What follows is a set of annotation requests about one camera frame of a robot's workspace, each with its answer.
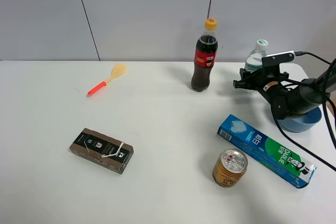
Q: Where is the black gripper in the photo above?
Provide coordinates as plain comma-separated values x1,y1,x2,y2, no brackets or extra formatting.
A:
233,68,289,98

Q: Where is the water bottle green label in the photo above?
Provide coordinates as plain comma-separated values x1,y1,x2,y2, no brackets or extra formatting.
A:
244,39,268,72

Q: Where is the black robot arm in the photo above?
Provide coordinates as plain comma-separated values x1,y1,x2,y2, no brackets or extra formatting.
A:
233,59,335,120

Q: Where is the cola bottle yellow cap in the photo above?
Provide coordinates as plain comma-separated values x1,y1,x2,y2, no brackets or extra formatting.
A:
191,18,218,92

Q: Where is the blue green toothpaste box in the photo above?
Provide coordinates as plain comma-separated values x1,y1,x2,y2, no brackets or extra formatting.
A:
217,114,317,189

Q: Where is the blue plastic bowl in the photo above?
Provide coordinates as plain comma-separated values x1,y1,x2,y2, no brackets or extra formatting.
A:
278,107,322,133

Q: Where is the gold drink can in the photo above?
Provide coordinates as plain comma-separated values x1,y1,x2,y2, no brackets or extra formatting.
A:
212,148,248,187

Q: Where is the brown coffee capsule box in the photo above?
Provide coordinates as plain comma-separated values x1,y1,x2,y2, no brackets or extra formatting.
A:
69,128,134,174

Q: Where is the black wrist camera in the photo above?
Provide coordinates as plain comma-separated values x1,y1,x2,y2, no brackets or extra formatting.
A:
262,51,295,74

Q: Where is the black cable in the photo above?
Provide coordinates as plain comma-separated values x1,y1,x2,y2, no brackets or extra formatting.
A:
272,50,336,172

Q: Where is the yellow spatula orange handle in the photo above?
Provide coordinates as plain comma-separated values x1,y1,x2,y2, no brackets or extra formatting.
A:
87,64,127,97

